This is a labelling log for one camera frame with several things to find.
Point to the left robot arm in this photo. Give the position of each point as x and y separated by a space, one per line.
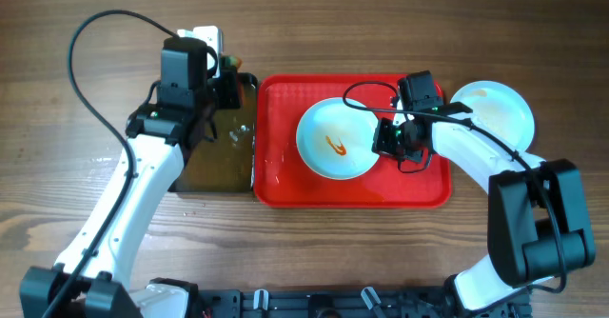
91 277

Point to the green yellow sponge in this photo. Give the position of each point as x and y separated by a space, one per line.
232 61

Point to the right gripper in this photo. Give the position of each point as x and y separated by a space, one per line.
382 143

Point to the red plastic tray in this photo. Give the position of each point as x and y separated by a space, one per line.
283 180

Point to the black water tray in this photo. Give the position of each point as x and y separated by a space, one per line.
226 164

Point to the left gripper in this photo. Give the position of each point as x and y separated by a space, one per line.
228 77

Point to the white plate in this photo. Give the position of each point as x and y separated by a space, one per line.
334 138
501 109

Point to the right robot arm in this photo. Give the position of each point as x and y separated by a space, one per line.
539 228

